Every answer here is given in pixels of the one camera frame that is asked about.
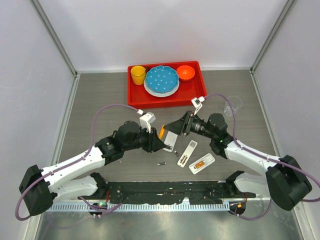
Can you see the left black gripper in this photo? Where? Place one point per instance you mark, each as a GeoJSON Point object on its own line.
{"type": "Point", "coordinates": [154, 143]}

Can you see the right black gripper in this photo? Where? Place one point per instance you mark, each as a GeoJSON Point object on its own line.
{"type": "Point", "coordinates": [183, 125]}

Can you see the slim white remote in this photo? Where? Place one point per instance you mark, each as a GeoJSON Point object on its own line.
{"type": "Point", "coordinates": [187, 153]}

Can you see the yellow handle screwdriver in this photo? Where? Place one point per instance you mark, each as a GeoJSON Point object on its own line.
{"type": "Point", "coordinates": [162, 132]}

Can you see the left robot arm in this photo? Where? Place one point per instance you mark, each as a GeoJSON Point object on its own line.
{"type": "Point", "coordinates": [40, 188]}

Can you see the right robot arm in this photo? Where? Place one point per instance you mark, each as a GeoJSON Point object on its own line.
{"type": "Point", "coordinates": [279, 178]}

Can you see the white remote orange battery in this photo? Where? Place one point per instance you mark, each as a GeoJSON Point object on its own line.
{"type": "Point", "coordinates": [208, 159]}

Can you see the white plate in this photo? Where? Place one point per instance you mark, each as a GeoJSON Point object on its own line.
{"type": "Point", "coordinates": [161, 95]}

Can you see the red plastic tray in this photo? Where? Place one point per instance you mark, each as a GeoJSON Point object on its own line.
{"type": "Point", "coordinates": [139, 98]}

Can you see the blue dotted plate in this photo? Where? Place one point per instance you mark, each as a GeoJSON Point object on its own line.
{"type": "Point", "coordinates": [162, 79]}

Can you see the orange bowl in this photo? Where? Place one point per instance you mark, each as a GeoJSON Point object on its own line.
{"type": "Point", "coordinates": [185, 72]}

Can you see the clear plastic cup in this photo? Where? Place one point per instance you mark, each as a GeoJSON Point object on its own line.
{"type": "Point", "coordinates": [232, 105]}

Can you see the yellow cup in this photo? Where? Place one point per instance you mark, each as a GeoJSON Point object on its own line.
{"type": "Point", "coordinates": [138, 74]}

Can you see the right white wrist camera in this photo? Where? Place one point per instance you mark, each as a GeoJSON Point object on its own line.
{"type": "Point", "coordinates": [197, 103]}

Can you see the white slotted cable duct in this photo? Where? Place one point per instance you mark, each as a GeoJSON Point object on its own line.
{"type": "Point", "coordinates": [185, 206]}

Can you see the right aluminium frame post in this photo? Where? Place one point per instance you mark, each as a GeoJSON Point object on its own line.
{"type": "Point", "coordinates": [286, 9]}

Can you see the aluminium frame post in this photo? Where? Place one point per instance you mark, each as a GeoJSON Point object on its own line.
{"type": "Point", "coordinates": [286, 9]}
{"type": "Point", "coordinates": [53, 35]}

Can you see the left aluminium frame post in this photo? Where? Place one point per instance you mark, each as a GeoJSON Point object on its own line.
{"type": "Point", "coordinates": [53, 35]}

